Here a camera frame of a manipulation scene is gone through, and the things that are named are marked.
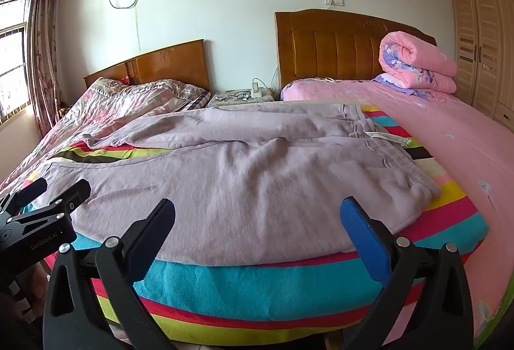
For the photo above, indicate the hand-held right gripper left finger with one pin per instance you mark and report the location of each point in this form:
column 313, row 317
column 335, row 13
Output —
column 154, row 239

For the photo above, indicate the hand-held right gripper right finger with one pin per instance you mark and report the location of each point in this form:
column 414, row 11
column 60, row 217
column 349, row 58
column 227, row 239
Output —
column 363, row 237

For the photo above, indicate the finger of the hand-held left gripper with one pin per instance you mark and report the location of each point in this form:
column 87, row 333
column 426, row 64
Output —
column 68, row 199
column 28, row 191

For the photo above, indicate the lilac pants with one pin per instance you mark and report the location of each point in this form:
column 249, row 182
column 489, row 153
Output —
column 249, row 181

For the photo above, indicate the person's left hand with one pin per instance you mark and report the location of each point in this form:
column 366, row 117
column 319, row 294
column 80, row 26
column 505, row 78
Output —
column 39, row 289

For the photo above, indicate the striped colourful blanket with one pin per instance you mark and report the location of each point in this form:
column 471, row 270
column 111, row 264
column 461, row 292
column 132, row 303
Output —
column 225, row 287

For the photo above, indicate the floral patterned quilt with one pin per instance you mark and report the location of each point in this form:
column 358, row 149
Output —
column 120, row 105

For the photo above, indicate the floral curtain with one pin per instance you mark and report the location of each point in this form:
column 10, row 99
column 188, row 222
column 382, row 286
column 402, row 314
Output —
column 46, row 52

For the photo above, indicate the nightstand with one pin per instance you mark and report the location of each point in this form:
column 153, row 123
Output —
column 225, row 100

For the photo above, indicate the black eyeglasses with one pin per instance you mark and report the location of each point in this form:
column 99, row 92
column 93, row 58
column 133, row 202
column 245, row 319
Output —
column 241, row 95

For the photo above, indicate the plain wooden headboard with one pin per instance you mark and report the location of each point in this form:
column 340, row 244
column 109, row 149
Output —
column 168, row 62

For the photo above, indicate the white power strip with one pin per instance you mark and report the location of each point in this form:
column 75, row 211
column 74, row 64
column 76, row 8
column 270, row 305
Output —
column 256, row 91

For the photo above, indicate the rolled pink floral quilt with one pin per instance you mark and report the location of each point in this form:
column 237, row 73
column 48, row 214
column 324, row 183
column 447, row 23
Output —
column 417, row 64

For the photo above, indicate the padded wooden headboard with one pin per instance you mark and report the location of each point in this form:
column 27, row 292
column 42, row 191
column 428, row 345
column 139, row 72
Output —
column 329, row 52

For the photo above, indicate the light wooden wardrobe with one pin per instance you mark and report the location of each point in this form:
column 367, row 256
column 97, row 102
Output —
column 482, row 44

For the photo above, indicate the white wall socket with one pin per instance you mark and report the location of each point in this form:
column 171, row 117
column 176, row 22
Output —
column 334, row 1

